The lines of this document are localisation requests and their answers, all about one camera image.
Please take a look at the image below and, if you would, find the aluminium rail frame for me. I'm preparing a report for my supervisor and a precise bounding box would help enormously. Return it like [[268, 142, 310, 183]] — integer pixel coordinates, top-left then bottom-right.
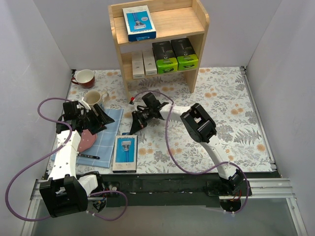
[[22, 178, 308, 236]]

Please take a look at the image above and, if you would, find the blue checked cloth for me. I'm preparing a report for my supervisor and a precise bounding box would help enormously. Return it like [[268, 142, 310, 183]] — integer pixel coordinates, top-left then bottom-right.
[[51, 108, 124, 169]]

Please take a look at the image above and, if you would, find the white Harry's razor box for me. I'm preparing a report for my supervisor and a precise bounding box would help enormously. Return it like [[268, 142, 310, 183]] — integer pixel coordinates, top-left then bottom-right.
[[142, 49, 158, 76]]

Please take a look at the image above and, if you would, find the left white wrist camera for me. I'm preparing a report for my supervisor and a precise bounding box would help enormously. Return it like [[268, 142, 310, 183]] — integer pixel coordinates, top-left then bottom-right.
[[77, 97, 91, 112]]

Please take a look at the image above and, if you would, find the long white Harry's box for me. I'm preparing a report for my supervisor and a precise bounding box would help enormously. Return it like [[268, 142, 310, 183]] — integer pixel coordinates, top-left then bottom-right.
[[131, 51, 145, 79]]

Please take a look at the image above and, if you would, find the floral patterned tablecloth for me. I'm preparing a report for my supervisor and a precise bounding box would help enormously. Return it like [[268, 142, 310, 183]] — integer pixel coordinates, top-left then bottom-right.
[[74, 67, 272, 177]]

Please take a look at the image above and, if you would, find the knife with wooden handle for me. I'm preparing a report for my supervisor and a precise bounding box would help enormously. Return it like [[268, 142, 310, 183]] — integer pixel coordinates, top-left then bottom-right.
[[78, 153, 100, 160]]

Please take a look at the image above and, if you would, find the green black Gillette razor box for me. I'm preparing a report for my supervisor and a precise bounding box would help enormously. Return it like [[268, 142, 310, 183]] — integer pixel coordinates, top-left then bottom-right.
[[152, 41, 178, 74], [170, 37, 198, 71]]

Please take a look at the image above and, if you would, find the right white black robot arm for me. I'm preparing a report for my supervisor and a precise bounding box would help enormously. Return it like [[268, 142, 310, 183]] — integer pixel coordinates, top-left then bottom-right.
[[129, 90, 247, 196]]

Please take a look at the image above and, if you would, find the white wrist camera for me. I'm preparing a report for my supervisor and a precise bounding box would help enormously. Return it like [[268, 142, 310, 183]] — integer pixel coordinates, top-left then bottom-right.
[[128, 97, 137, 110], [77, 97, 91, 112]]

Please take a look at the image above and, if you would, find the cream ceramic mug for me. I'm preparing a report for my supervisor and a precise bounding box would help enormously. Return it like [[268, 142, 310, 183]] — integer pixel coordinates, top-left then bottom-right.
[[83, 90, 110, 110]]

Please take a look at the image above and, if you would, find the purple cable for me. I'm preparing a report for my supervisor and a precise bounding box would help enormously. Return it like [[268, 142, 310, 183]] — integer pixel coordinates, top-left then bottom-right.
[[132, 90, 251, 214], [4, 97, 128, 222]]

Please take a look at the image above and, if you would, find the red ceramic mug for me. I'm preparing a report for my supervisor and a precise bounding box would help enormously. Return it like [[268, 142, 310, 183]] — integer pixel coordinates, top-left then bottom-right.
[[71, 69, 95, 89]]

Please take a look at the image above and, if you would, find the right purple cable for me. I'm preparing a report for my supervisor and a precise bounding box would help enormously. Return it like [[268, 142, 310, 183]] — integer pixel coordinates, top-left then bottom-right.
[[132, 90, 251, 214]]

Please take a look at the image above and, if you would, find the blue Harry's razor pack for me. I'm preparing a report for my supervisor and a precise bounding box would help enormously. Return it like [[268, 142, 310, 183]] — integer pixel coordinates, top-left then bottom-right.
[[123, 5, 157, 42], [112, 135, 138, 173]]

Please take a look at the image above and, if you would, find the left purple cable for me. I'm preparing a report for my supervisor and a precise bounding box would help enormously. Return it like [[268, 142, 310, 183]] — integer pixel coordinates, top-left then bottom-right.
[[4, 97, 128, 222]]

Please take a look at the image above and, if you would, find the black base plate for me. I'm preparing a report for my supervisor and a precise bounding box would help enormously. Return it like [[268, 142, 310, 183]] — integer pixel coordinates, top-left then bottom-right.
[[100, 173, 252, 207]]

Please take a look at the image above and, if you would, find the pink dotted plate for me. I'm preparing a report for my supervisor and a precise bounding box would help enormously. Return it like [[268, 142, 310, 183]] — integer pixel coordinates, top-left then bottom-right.
[[78, 129, 97, 152]]

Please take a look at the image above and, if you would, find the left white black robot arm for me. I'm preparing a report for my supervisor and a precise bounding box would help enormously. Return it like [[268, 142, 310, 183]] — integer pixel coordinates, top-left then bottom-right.
[[39, 101, 114, 218]]

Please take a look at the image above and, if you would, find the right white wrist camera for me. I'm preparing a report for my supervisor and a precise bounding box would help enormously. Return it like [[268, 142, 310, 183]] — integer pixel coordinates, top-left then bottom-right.
[[128, 97, 137, 110]]

